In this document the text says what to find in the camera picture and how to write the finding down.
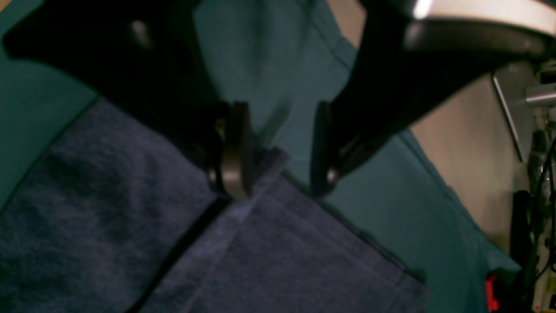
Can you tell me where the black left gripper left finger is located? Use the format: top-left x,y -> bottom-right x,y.
2,0 -> 254,200

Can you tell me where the teal table cloth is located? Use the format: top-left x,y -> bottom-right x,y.
1,0 -> 520,313

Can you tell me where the orange black clamp top right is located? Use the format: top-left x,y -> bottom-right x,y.
485,274 -> 499,313

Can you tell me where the blue-grey T-shirt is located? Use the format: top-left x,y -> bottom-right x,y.
0,100 -> 430,313

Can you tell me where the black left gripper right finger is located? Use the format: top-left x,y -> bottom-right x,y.
310,0 -> 555,196

